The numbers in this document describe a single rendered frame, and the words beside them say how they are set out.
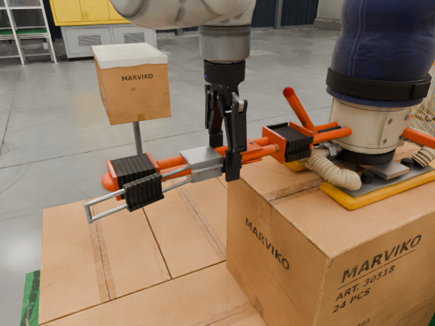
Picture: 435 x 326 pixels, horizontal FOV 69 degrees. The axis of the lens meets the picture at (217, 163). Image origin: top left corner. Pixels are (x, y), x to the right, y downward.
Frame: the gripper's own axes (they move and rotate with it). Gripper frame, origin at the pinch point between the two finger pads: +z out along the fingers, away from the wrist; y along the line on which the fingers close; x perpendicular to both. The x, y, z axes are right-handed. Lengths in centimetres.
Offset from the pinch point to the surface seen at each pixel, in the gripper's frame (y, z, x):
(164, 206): 61, 52, -1
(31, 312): 77, 106, 66
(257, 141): 1.9, -1.4, -9.2
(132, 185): -6.9, -3.0, 20.2
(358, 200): -12.9, 10.5, -27.4
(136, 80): 147, 17, -12
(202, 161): -2.6, -2.2, 6.0
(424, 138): -12.6, -1.1, -44.8
